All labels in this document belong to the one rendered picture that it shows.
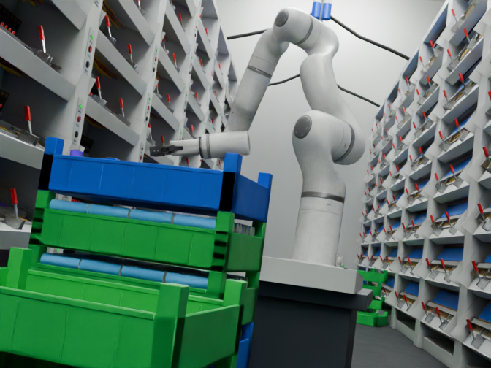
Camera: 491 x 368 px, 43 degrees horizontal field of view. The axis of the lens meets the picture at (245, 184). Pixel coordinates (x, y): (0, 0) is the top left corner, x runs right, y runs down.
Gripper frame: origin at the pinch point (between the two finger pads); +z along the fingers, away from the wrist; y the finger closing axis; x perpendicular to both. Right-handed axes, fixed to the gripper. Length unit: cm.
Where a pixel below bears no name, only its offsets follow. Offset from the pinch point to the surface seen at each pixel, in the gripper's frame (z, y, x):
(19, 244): 19, 70, 22
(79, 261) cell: -13, 122, 22
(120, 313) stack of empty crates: -29, 158, 23
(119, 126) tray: 10.8, 5.2, -9.1
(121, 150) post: 17.5, -19.6, -2.7
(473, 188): -110, -23, 23
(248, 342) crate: -35, 112, 38
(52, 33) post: 15, 48, -31
